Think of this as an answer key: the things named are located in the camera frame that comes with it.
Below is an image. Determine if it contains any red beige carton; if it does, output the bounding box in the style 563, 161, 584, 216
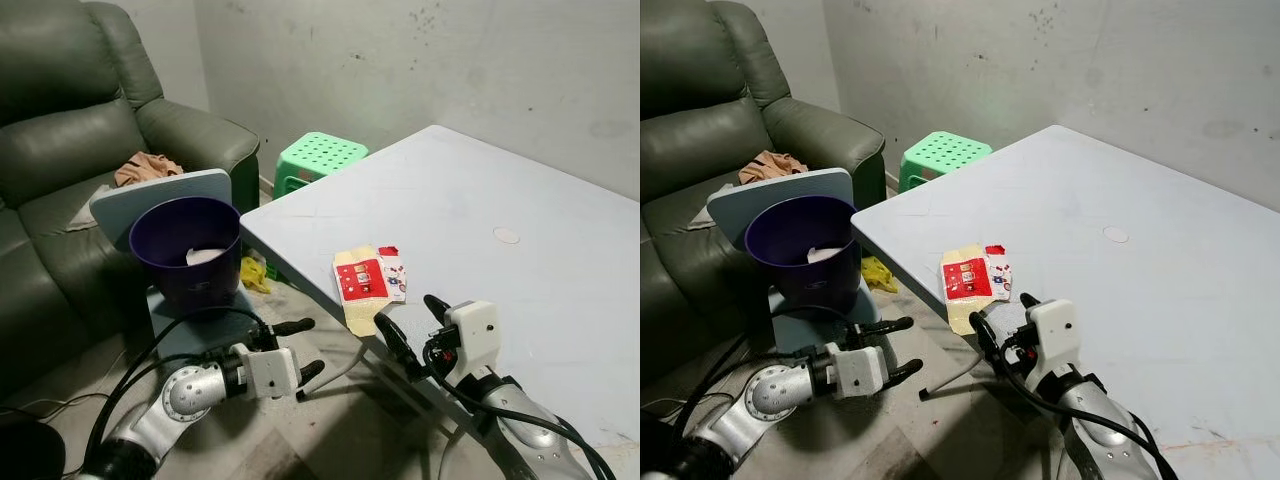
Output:
940, 244, 1013, 336
332, 244, 409, 339

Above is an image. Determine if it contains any purple plastic rubbish bin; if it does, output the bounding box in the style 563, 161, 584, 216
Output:
743, 195, 859, 316
128, 196, 243, 319

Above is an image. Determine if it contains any yellow crumpled wrapper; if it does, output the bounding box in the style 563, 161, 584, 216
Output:
862, 256, 899, 294
240, 256, 273, 294

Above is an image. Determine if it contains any pale blue white table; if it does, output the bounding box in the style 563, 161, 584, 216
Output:
238, 125, 641, 480
850, 125, 1280, 480

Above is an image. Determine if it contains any green plastic stool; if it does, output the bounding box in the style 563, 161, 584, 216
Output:
898, 131, 993, 194
273, 132, 369, 201

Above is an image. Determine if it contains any small pale blue chair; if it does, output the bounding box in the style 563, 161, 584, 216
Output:
88, 168, 263, 361
706, 168, 881, 353

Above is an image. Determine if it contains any crumpled beige cloth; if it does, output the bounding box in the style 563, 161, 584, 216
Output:
113, 152, 184, 188
738, 150, 809, 186

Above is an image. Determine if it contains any white grey cloth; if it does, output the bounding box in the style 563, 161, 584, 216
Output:
688, 185, 741, 231
68, 183, 119, 233

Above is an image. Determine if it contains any grey-green leather sofa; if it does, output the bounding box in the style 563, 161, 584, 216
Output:
640, 0, 888, 386
0, 0, 261, 401

